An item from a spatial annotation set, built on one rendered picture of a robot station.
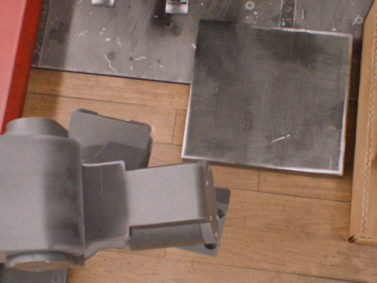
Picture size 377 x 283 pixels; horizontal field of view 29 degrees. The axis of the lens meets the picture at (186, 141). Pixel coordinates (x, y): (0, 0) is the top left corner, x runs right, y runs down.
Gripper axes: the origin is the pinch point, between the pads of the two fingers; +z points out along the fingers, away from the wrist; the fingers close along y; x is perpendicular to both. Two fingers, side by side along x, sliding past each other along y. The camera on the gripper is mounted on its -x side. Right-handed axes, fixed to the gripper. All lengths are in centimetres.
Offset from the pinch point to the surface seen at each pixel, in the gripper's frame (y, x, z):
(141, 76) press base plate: 4.3, 1.5, 15.1
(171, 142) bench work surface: -1.4, -3.6, 11.6
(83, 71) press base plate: 3.5, 8.1, 15.0
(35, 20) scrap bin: 7.8, 14.5, 15.7
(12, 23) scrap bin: 6.7, 17.4, 16.7
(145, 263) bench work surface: -13.1, -4.0, 5.2
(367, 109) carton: 7.4, -22.4, 8.4
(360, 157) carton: 2.5, -22.9, 8.2
